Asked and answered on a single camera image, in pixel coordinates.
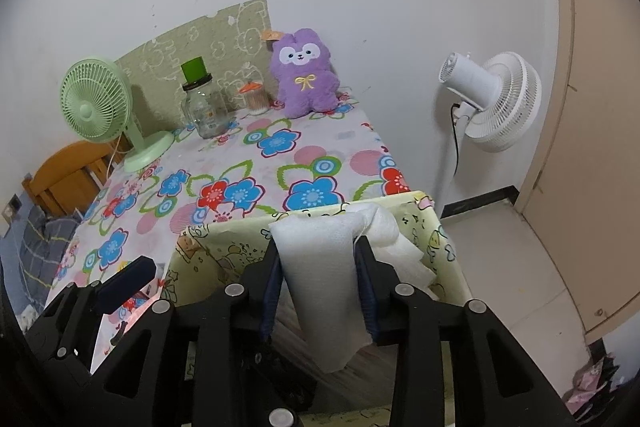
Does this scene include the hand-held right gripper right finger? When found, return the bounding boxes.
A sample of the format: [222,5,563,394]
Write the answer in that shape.
[353,237,581,427]

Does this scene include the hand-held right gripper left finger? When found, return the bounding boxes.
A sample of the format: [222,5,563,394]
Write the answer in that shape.
[60,239,301,427]

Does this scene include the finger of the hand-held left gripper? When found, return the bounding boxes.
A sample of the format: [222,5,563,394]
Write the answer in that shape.
[22,256,157,408]

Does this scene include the white towel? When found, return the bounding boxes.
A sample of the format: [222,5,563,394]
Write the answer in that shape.
[269,212,377,374]

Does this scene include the yellow cartoon fabric basket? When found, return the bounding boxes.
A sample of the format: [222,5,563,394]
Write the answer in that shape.
[162,191,474,415]

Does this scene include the white crumpled cloth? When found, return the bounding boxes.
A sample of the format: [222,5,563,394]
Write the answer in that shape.
[359,204,437,294]

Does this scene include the grey plaid pillow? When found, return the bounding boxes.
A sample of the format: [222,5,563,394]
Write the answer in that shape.
[14,204,84,304]

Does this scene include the wooden bed headboard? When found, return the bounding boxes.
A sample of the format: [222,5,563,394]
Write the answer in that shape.
[22,140,127,219]

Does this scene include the floral tablecloth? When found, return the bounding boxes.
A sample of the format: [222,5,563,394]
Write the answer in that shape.
[50,99,417,358]

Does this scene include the green desk fan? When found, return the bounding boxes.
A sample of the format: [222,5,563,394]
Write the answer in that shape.
[61,59,176,174]

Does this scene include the small jar with orange lid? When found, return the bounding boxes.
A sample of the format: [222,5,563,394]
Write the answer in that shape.
[238,80,267,116]

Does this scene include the purple plush bunny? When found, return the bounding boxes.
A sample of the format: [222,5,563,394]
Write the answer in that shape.
[262,27,342,118]

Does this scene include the green plastic cup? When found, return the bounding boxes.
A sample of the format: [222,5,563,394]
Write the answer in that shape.
[180,56,209,84]

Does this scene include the pink printed packets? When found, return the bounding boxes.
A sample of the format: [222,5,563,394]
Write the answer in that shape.
[561,341,627,419]

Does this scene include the white standing fan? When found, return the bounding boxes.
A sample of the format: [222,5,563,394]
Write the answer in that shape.
[433,51,543,214]

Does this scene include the beige door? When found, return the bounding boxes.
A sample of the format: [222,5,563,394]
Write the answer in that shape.
[515,0,640,348]

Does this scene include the white fan cable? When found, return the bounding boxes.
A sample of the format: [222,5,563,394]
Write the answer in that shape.
[106,139,132,180]

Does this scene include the glass jar with handle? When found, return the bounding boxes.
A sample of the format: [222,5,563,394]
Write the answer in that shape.
[182,78,229,139]

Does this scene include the black fan cable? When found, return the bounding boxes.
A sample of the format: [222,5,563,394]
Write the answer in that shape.
[451,103,462,178]

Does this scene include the green cartoon wall panel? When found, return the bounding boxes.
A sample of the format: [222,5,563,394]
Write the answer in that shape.
[114,0,274,128]

